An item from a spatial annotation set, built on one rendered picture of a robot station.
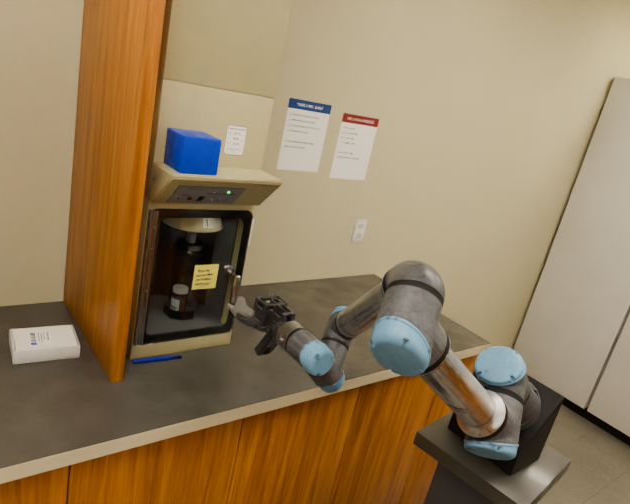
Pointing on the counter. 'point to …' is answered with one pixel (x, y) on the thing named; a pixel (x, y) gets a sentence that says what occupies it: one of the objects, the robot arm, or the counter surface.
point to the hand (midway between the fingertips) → (246, 305)
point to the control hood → (256, 190)
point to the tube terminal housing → (201, 102)
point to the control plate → (205, 194)
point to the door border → (146, 277)
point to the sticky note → (205, 276)
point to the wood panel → (110, 169)
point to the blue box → (192, 152)
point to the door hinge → (147, 233)
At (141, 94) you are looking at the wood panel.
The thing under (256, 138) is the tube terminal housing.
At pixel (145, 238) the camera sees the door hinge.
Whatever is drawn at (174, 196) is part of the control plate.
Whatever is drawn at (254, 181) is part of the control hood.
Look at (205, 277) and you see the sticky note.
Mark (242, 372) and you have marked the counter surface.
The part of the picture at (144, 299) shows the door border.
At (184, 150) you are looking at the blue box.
